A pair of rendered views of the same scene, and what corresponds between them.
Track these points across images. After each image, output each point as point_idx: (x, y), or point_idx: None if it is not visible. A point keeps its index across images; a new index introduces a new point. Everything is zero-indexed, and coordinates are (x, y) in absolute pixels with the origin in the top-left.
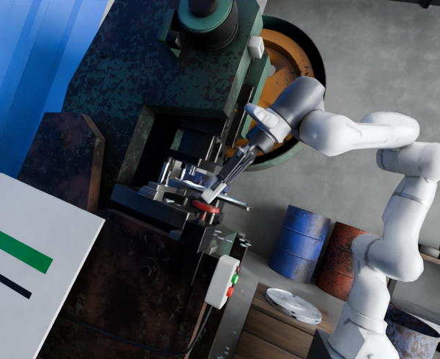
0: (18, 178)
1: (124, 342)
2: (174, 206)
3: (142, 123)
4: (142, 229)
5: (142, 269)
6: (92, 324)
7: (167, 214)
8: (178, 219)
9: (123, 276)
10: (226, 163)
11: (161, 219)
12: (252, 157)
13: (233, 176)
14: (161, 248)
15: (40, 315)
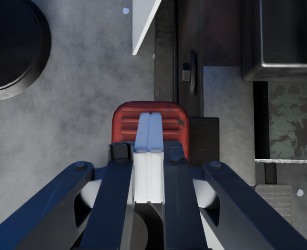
0: None
1: (181, 101)
2: (261, 9)
3: None
4: (201, 4)
5: (182, 67)
6: (181, 51)
7: (248, 14)
8: (249, 49)
9: (191, 41)
10: (16, 214)
11: (242, 10)
12: None
13: (163, 237)
14: (198, 71)
15: (147, 2)
